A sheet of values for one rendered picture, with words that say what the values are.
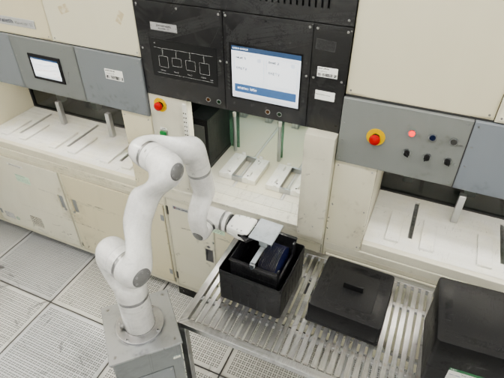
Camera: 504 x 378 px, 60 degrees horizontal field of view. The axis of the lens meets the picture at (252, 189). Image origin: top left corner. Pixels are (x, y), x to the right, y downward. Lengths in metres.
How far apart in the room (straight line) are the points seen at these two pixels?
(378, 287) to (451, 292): 0.29
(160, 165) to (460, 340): 1.11
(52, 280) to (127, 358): 1.53
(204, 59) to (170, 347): 1.13
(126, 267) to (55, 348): 1.45
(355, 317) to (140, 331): 0.83
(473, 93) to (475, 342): 0.80
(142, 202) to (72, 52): 0.99
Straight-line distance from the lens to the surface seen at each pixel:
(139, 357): 1.81
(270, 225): 1.74
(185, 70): 1.89
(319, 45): 1.61
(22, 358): 2.94
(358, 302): 1.82
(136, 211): 1.48
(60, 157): 2.78
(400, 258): 2.05
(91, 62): 2.19
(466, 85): 1.60
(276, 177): 2.30
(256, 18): 1.66
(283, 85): 1.71
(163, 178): 1.39
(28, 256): 3.49
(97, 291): 3.07
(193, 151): 1.52
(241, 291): 1.82
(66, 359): 2.83
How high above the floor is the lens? 2.27
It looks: 38 degrees down
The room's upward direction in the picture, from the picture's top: straight up
